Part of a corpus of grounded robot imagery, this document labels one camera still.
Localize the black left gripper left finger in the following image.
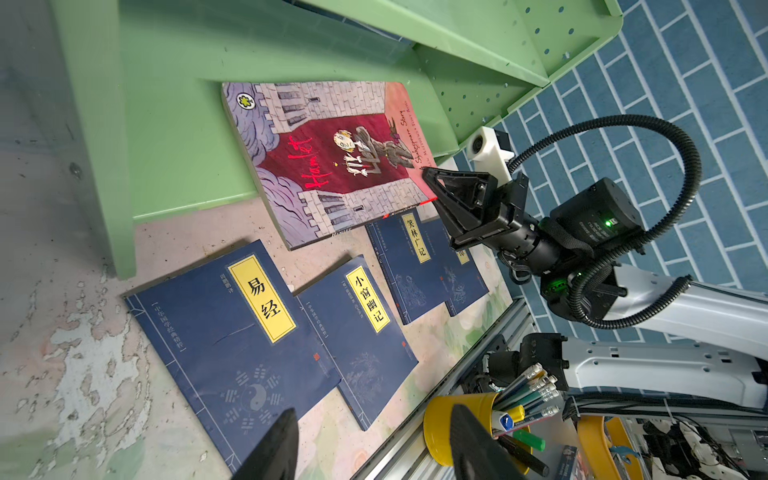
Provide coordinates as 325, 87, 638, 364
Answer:
231, 408, 299, 480

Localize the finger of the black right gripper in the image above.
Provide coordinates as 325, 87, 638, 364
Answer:
422, 167, 500, 240

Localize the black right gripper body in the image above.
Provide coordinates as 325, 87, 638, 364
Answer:
452, 173, 539, 260

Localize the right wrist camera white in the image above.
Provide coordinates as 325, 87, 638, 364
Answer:
465, 126, 515, 185

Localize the green wooden shelf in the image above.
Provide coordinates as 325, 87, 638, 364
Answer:
47, 1, 624, 279

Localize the blue book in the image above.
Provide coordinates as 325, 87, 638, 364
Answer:
125, 241, 341, 471
365, 209, 449, 325
297, 256, 418, 431
422, 220, 488, 317

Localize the yellow pen cup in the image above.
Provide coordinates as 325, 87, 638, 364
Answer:
423, 392, 526, 479

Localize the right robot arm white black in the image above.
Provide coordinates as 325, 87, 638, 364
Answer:
423, 168, 767, 411

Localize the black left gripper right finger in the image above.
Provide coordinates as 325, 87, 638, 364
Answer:
449, 404, 525, 480

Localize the red pink Hamlet book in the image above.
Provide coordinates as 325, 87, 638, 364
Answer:
221, 81, 436, 250

